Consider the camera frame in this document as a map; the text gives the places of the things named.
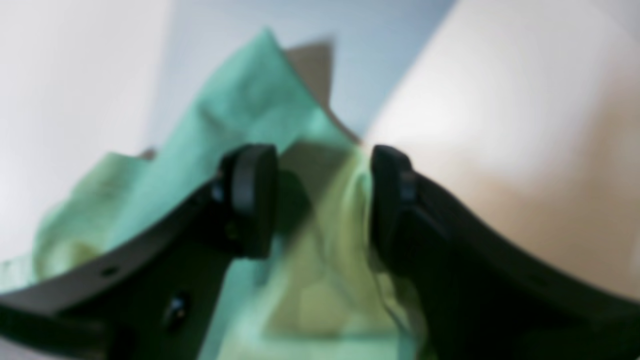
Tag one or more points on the light green T-shirt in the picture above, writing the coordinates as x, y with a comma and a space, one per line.
321, 295

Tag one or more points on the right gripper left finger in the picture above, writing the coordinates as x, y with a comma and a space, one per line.
153, 297

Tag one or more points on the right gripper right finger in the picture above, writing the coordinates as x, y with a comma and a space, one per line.
482, 297

